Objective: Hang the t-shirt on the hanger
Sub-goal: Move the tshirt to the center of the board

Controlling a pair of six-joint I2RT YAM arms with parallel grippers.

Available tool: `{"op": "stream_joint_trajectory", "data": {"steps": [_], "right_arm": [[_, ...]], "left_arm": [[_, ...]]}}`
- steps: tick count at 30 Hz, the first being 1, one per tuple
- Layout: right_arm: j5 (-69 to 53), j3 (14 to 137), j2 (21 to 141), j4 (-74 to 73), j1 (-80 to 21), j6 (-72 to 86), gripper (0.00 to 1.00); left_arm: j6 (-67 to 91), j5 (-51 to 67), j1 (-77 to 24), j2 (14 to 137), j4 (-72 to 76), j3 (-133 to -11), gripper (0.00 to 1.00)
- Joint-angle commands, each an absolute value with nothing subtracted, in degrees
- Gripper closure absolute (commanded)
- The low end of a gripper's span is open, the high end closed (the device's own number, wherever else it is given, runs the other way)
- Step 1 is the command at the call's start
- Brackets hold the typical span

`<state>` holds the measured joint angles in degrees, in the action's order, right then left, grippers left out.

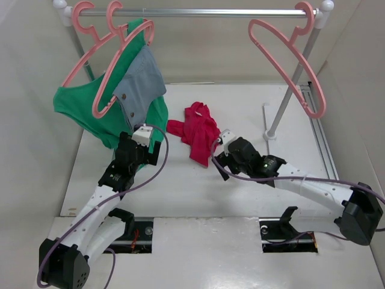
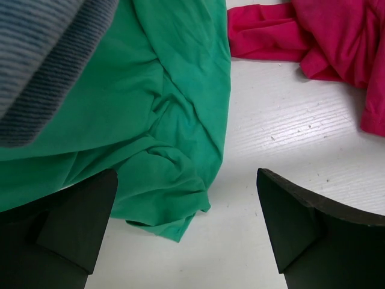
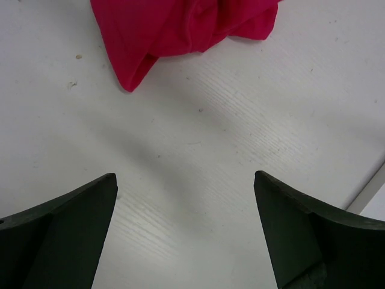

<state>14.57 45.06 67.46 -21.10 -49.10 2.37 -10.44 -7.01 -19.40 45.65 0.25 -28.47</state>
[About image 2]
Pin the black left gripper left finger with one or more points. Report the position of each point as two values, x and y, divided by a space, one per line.
54 242

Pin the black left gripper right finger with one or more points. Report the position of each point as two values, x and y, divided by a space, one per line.
318 242

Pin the pink red t shirt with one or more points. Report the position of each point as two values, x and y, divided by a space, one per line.
331 41

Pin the green t shirt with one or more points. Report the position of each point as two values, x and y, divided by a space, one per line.
152 104

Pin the blue striped garment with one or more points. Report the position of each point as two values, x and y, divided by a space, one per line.
45 46

